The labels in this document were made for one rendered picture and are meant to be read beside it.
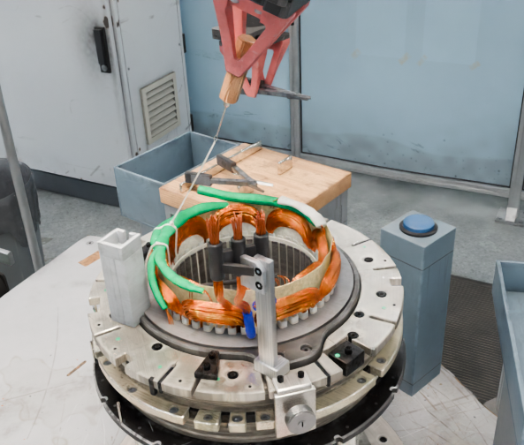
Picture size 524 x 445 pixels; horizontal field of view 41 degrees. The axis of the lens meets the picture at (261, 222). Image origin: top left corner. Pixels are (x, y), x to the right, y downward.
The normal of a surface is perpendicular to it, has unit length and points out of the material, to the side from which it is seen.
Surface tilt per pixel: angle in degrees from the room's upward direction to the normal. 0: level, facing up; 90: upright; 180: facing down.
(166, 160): 90
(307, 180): 0
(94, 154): 90
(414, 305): 90
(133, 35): 90
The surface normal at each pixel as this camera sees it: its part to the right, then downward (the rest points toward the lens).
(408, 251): -0.73, 0.36
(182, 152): 0.79, 0.28
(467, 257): -0.04, -0.87
